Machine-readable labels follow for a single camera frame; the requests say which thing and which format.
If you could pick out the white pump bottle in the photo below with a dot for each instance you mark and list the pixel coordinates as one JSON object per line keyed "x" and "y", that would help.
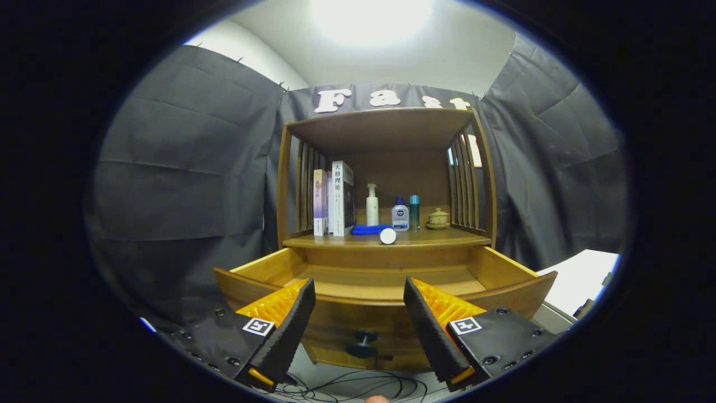
{"x": 372, "y": 212}

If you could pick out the ceiling light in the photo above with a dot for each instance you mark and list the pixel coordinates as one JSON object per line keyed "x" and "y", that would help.
{"x": 369, "y": 17}

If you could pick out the blue folded cloth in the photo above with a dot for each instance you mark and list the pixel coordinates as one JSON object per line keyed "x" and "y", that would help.
{"x": 366, "y": 229}

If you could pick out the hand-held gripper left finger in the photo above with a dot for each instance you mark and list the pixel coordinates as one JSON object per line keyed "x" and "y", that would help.
{"x": 285, "y": 330}

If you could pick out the white box-shaped furniture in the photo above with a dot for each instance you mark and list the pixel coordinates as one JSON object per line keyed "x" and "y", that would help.
{"x": 576, "y": 274}

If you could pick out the wooden drawer with black knob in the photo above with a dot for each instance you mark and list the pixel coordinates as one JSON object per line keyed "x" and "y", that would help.
{"x": 358, "y": 319}

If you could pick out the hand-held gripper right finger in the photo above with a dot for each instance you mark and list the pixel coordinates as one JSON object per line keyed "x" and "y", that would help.
{"x": 433, "y": 336}

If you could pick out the white bottle with blue cap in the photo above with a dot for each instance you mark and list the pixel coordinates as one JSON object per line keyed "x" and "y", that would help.
{"x": 400, "y": 218}

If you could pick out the teal bottle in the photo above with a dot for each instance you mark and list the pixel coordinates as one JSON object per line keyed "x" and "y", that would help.
{"x": 414, "y": 215}

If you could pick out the purple book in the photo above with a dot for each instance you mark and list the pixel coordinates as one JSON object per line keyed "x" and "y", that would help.
{"x": 320, "y": 201}

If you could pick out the wooden countertop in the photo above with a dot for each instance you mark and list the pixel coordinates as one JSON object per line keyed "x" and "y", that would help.
{"x": 436, "y": 238}

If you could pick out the wooden cabinet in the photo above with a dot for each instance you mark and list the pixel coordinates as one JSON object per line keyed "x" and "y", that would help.
{"x": 386, "y": 126}

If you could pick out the white book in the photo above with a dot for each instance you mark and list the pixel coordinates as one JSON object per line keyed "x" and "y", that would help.
{"x": 335, "y": 198}

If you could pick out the white and green tube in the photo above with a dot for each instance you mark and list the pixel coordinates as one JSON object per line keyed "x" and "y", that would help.
{"x": 388, "y": 236}

